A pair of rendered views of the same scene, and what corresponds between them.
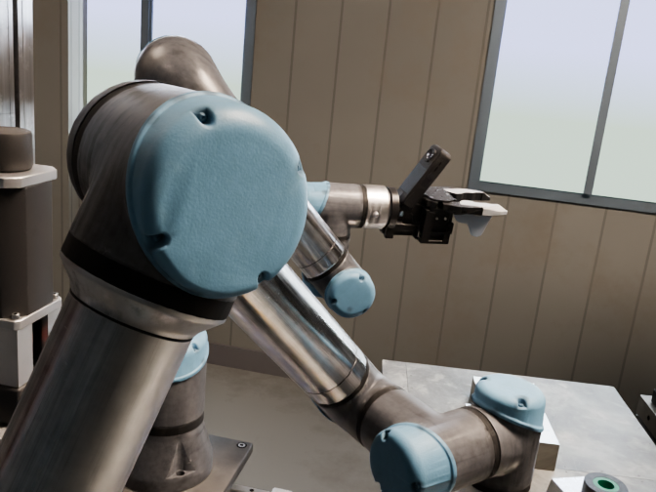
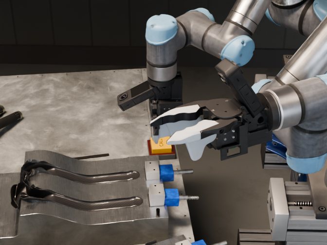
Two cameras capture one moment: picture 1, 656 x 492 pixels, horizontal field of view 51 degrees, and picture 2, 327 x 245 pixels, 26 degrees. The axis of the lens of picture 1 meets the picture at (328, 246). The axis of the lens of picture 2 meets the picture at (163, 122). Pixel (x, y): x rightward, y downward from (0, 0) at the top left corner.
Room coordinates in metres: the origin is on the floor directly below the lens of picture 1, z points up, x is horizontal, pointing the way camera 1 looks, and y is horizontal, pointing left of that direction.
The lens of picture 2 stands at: (2.16, -0.43, 2.15)
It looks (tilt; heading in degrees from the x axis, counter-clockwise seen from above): 36 degrees down; 171
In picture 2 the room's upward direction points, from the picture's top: straight up
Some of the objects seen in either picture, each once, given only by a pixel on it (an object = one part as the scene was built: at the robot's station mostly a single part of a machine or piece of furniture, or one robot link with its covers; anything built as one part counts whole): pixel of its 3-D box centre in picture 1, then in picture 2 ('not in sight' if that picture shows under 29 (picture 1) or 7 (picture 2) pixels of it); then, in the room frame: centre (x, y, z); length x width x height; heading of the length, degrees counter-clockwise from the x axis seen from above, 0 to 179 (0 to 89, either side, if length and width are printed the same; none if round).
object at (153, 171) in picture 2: not in sight; (169, 172); (0.67, -0.19, 0.89); 0.13 x 0.05 x 0.05; 87
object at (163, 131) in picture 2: not in sight; (163, 131); (0.69, -0.20, 1.04); 0.06 x 0.03 x 0.09; 87
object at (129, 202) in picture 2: not in sight; (75, 184); (0.72, -0.44, 0.92); 0.35 x 0.16 x 0.09; 87
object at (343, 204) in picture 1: (329, 206); (315, 99); (1.15, 0.00, 1.43); 0.11 x 0.08 x 0.09; 105
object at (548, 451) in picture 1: (508, 435); not in sight; (1.51, -0.48, 0.83); 0.20 x 0.15 x 0.07; 87
